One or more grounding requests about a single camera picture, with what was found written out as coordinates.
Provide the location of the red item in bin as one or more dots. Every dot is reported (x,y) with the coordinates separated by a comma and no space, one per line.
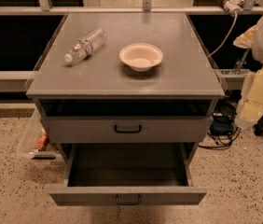
(42,143)

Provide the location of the grey top drawer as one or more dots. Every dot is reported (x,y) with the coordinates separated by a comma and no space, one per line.
(126,129)

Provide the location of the grey drawer cabinet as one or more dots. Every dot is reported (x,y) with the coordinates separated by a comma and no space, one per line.
(184,84)

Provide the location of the clear plastic water bottle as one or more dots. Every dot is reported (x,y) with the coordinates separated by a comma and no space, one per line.
(86,46)

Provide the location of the white paper bowl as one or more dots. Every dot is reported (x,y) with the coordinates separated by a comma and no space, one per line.
(141,57)

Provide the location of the blue electronics box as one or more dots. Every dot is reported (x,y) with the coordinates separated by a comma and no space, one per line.
(221,125)

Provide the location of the metal support rod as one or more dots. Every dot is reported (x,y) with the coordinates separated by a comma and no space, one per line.
(238,65)

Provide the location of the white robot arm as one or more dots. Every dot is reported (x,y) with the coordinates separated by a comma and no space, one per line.
(250,107)

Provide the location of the clear plastic storage bin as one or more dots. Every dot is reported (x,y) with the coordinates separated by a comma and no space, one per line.
(26,147)

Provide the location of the grey drawer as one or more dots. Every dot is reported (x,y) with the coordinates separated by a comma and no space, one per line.
(127,175)
(126,129)

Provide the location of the white power strip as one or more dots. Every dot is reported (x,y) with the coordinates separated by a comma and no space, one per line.
(231,6)

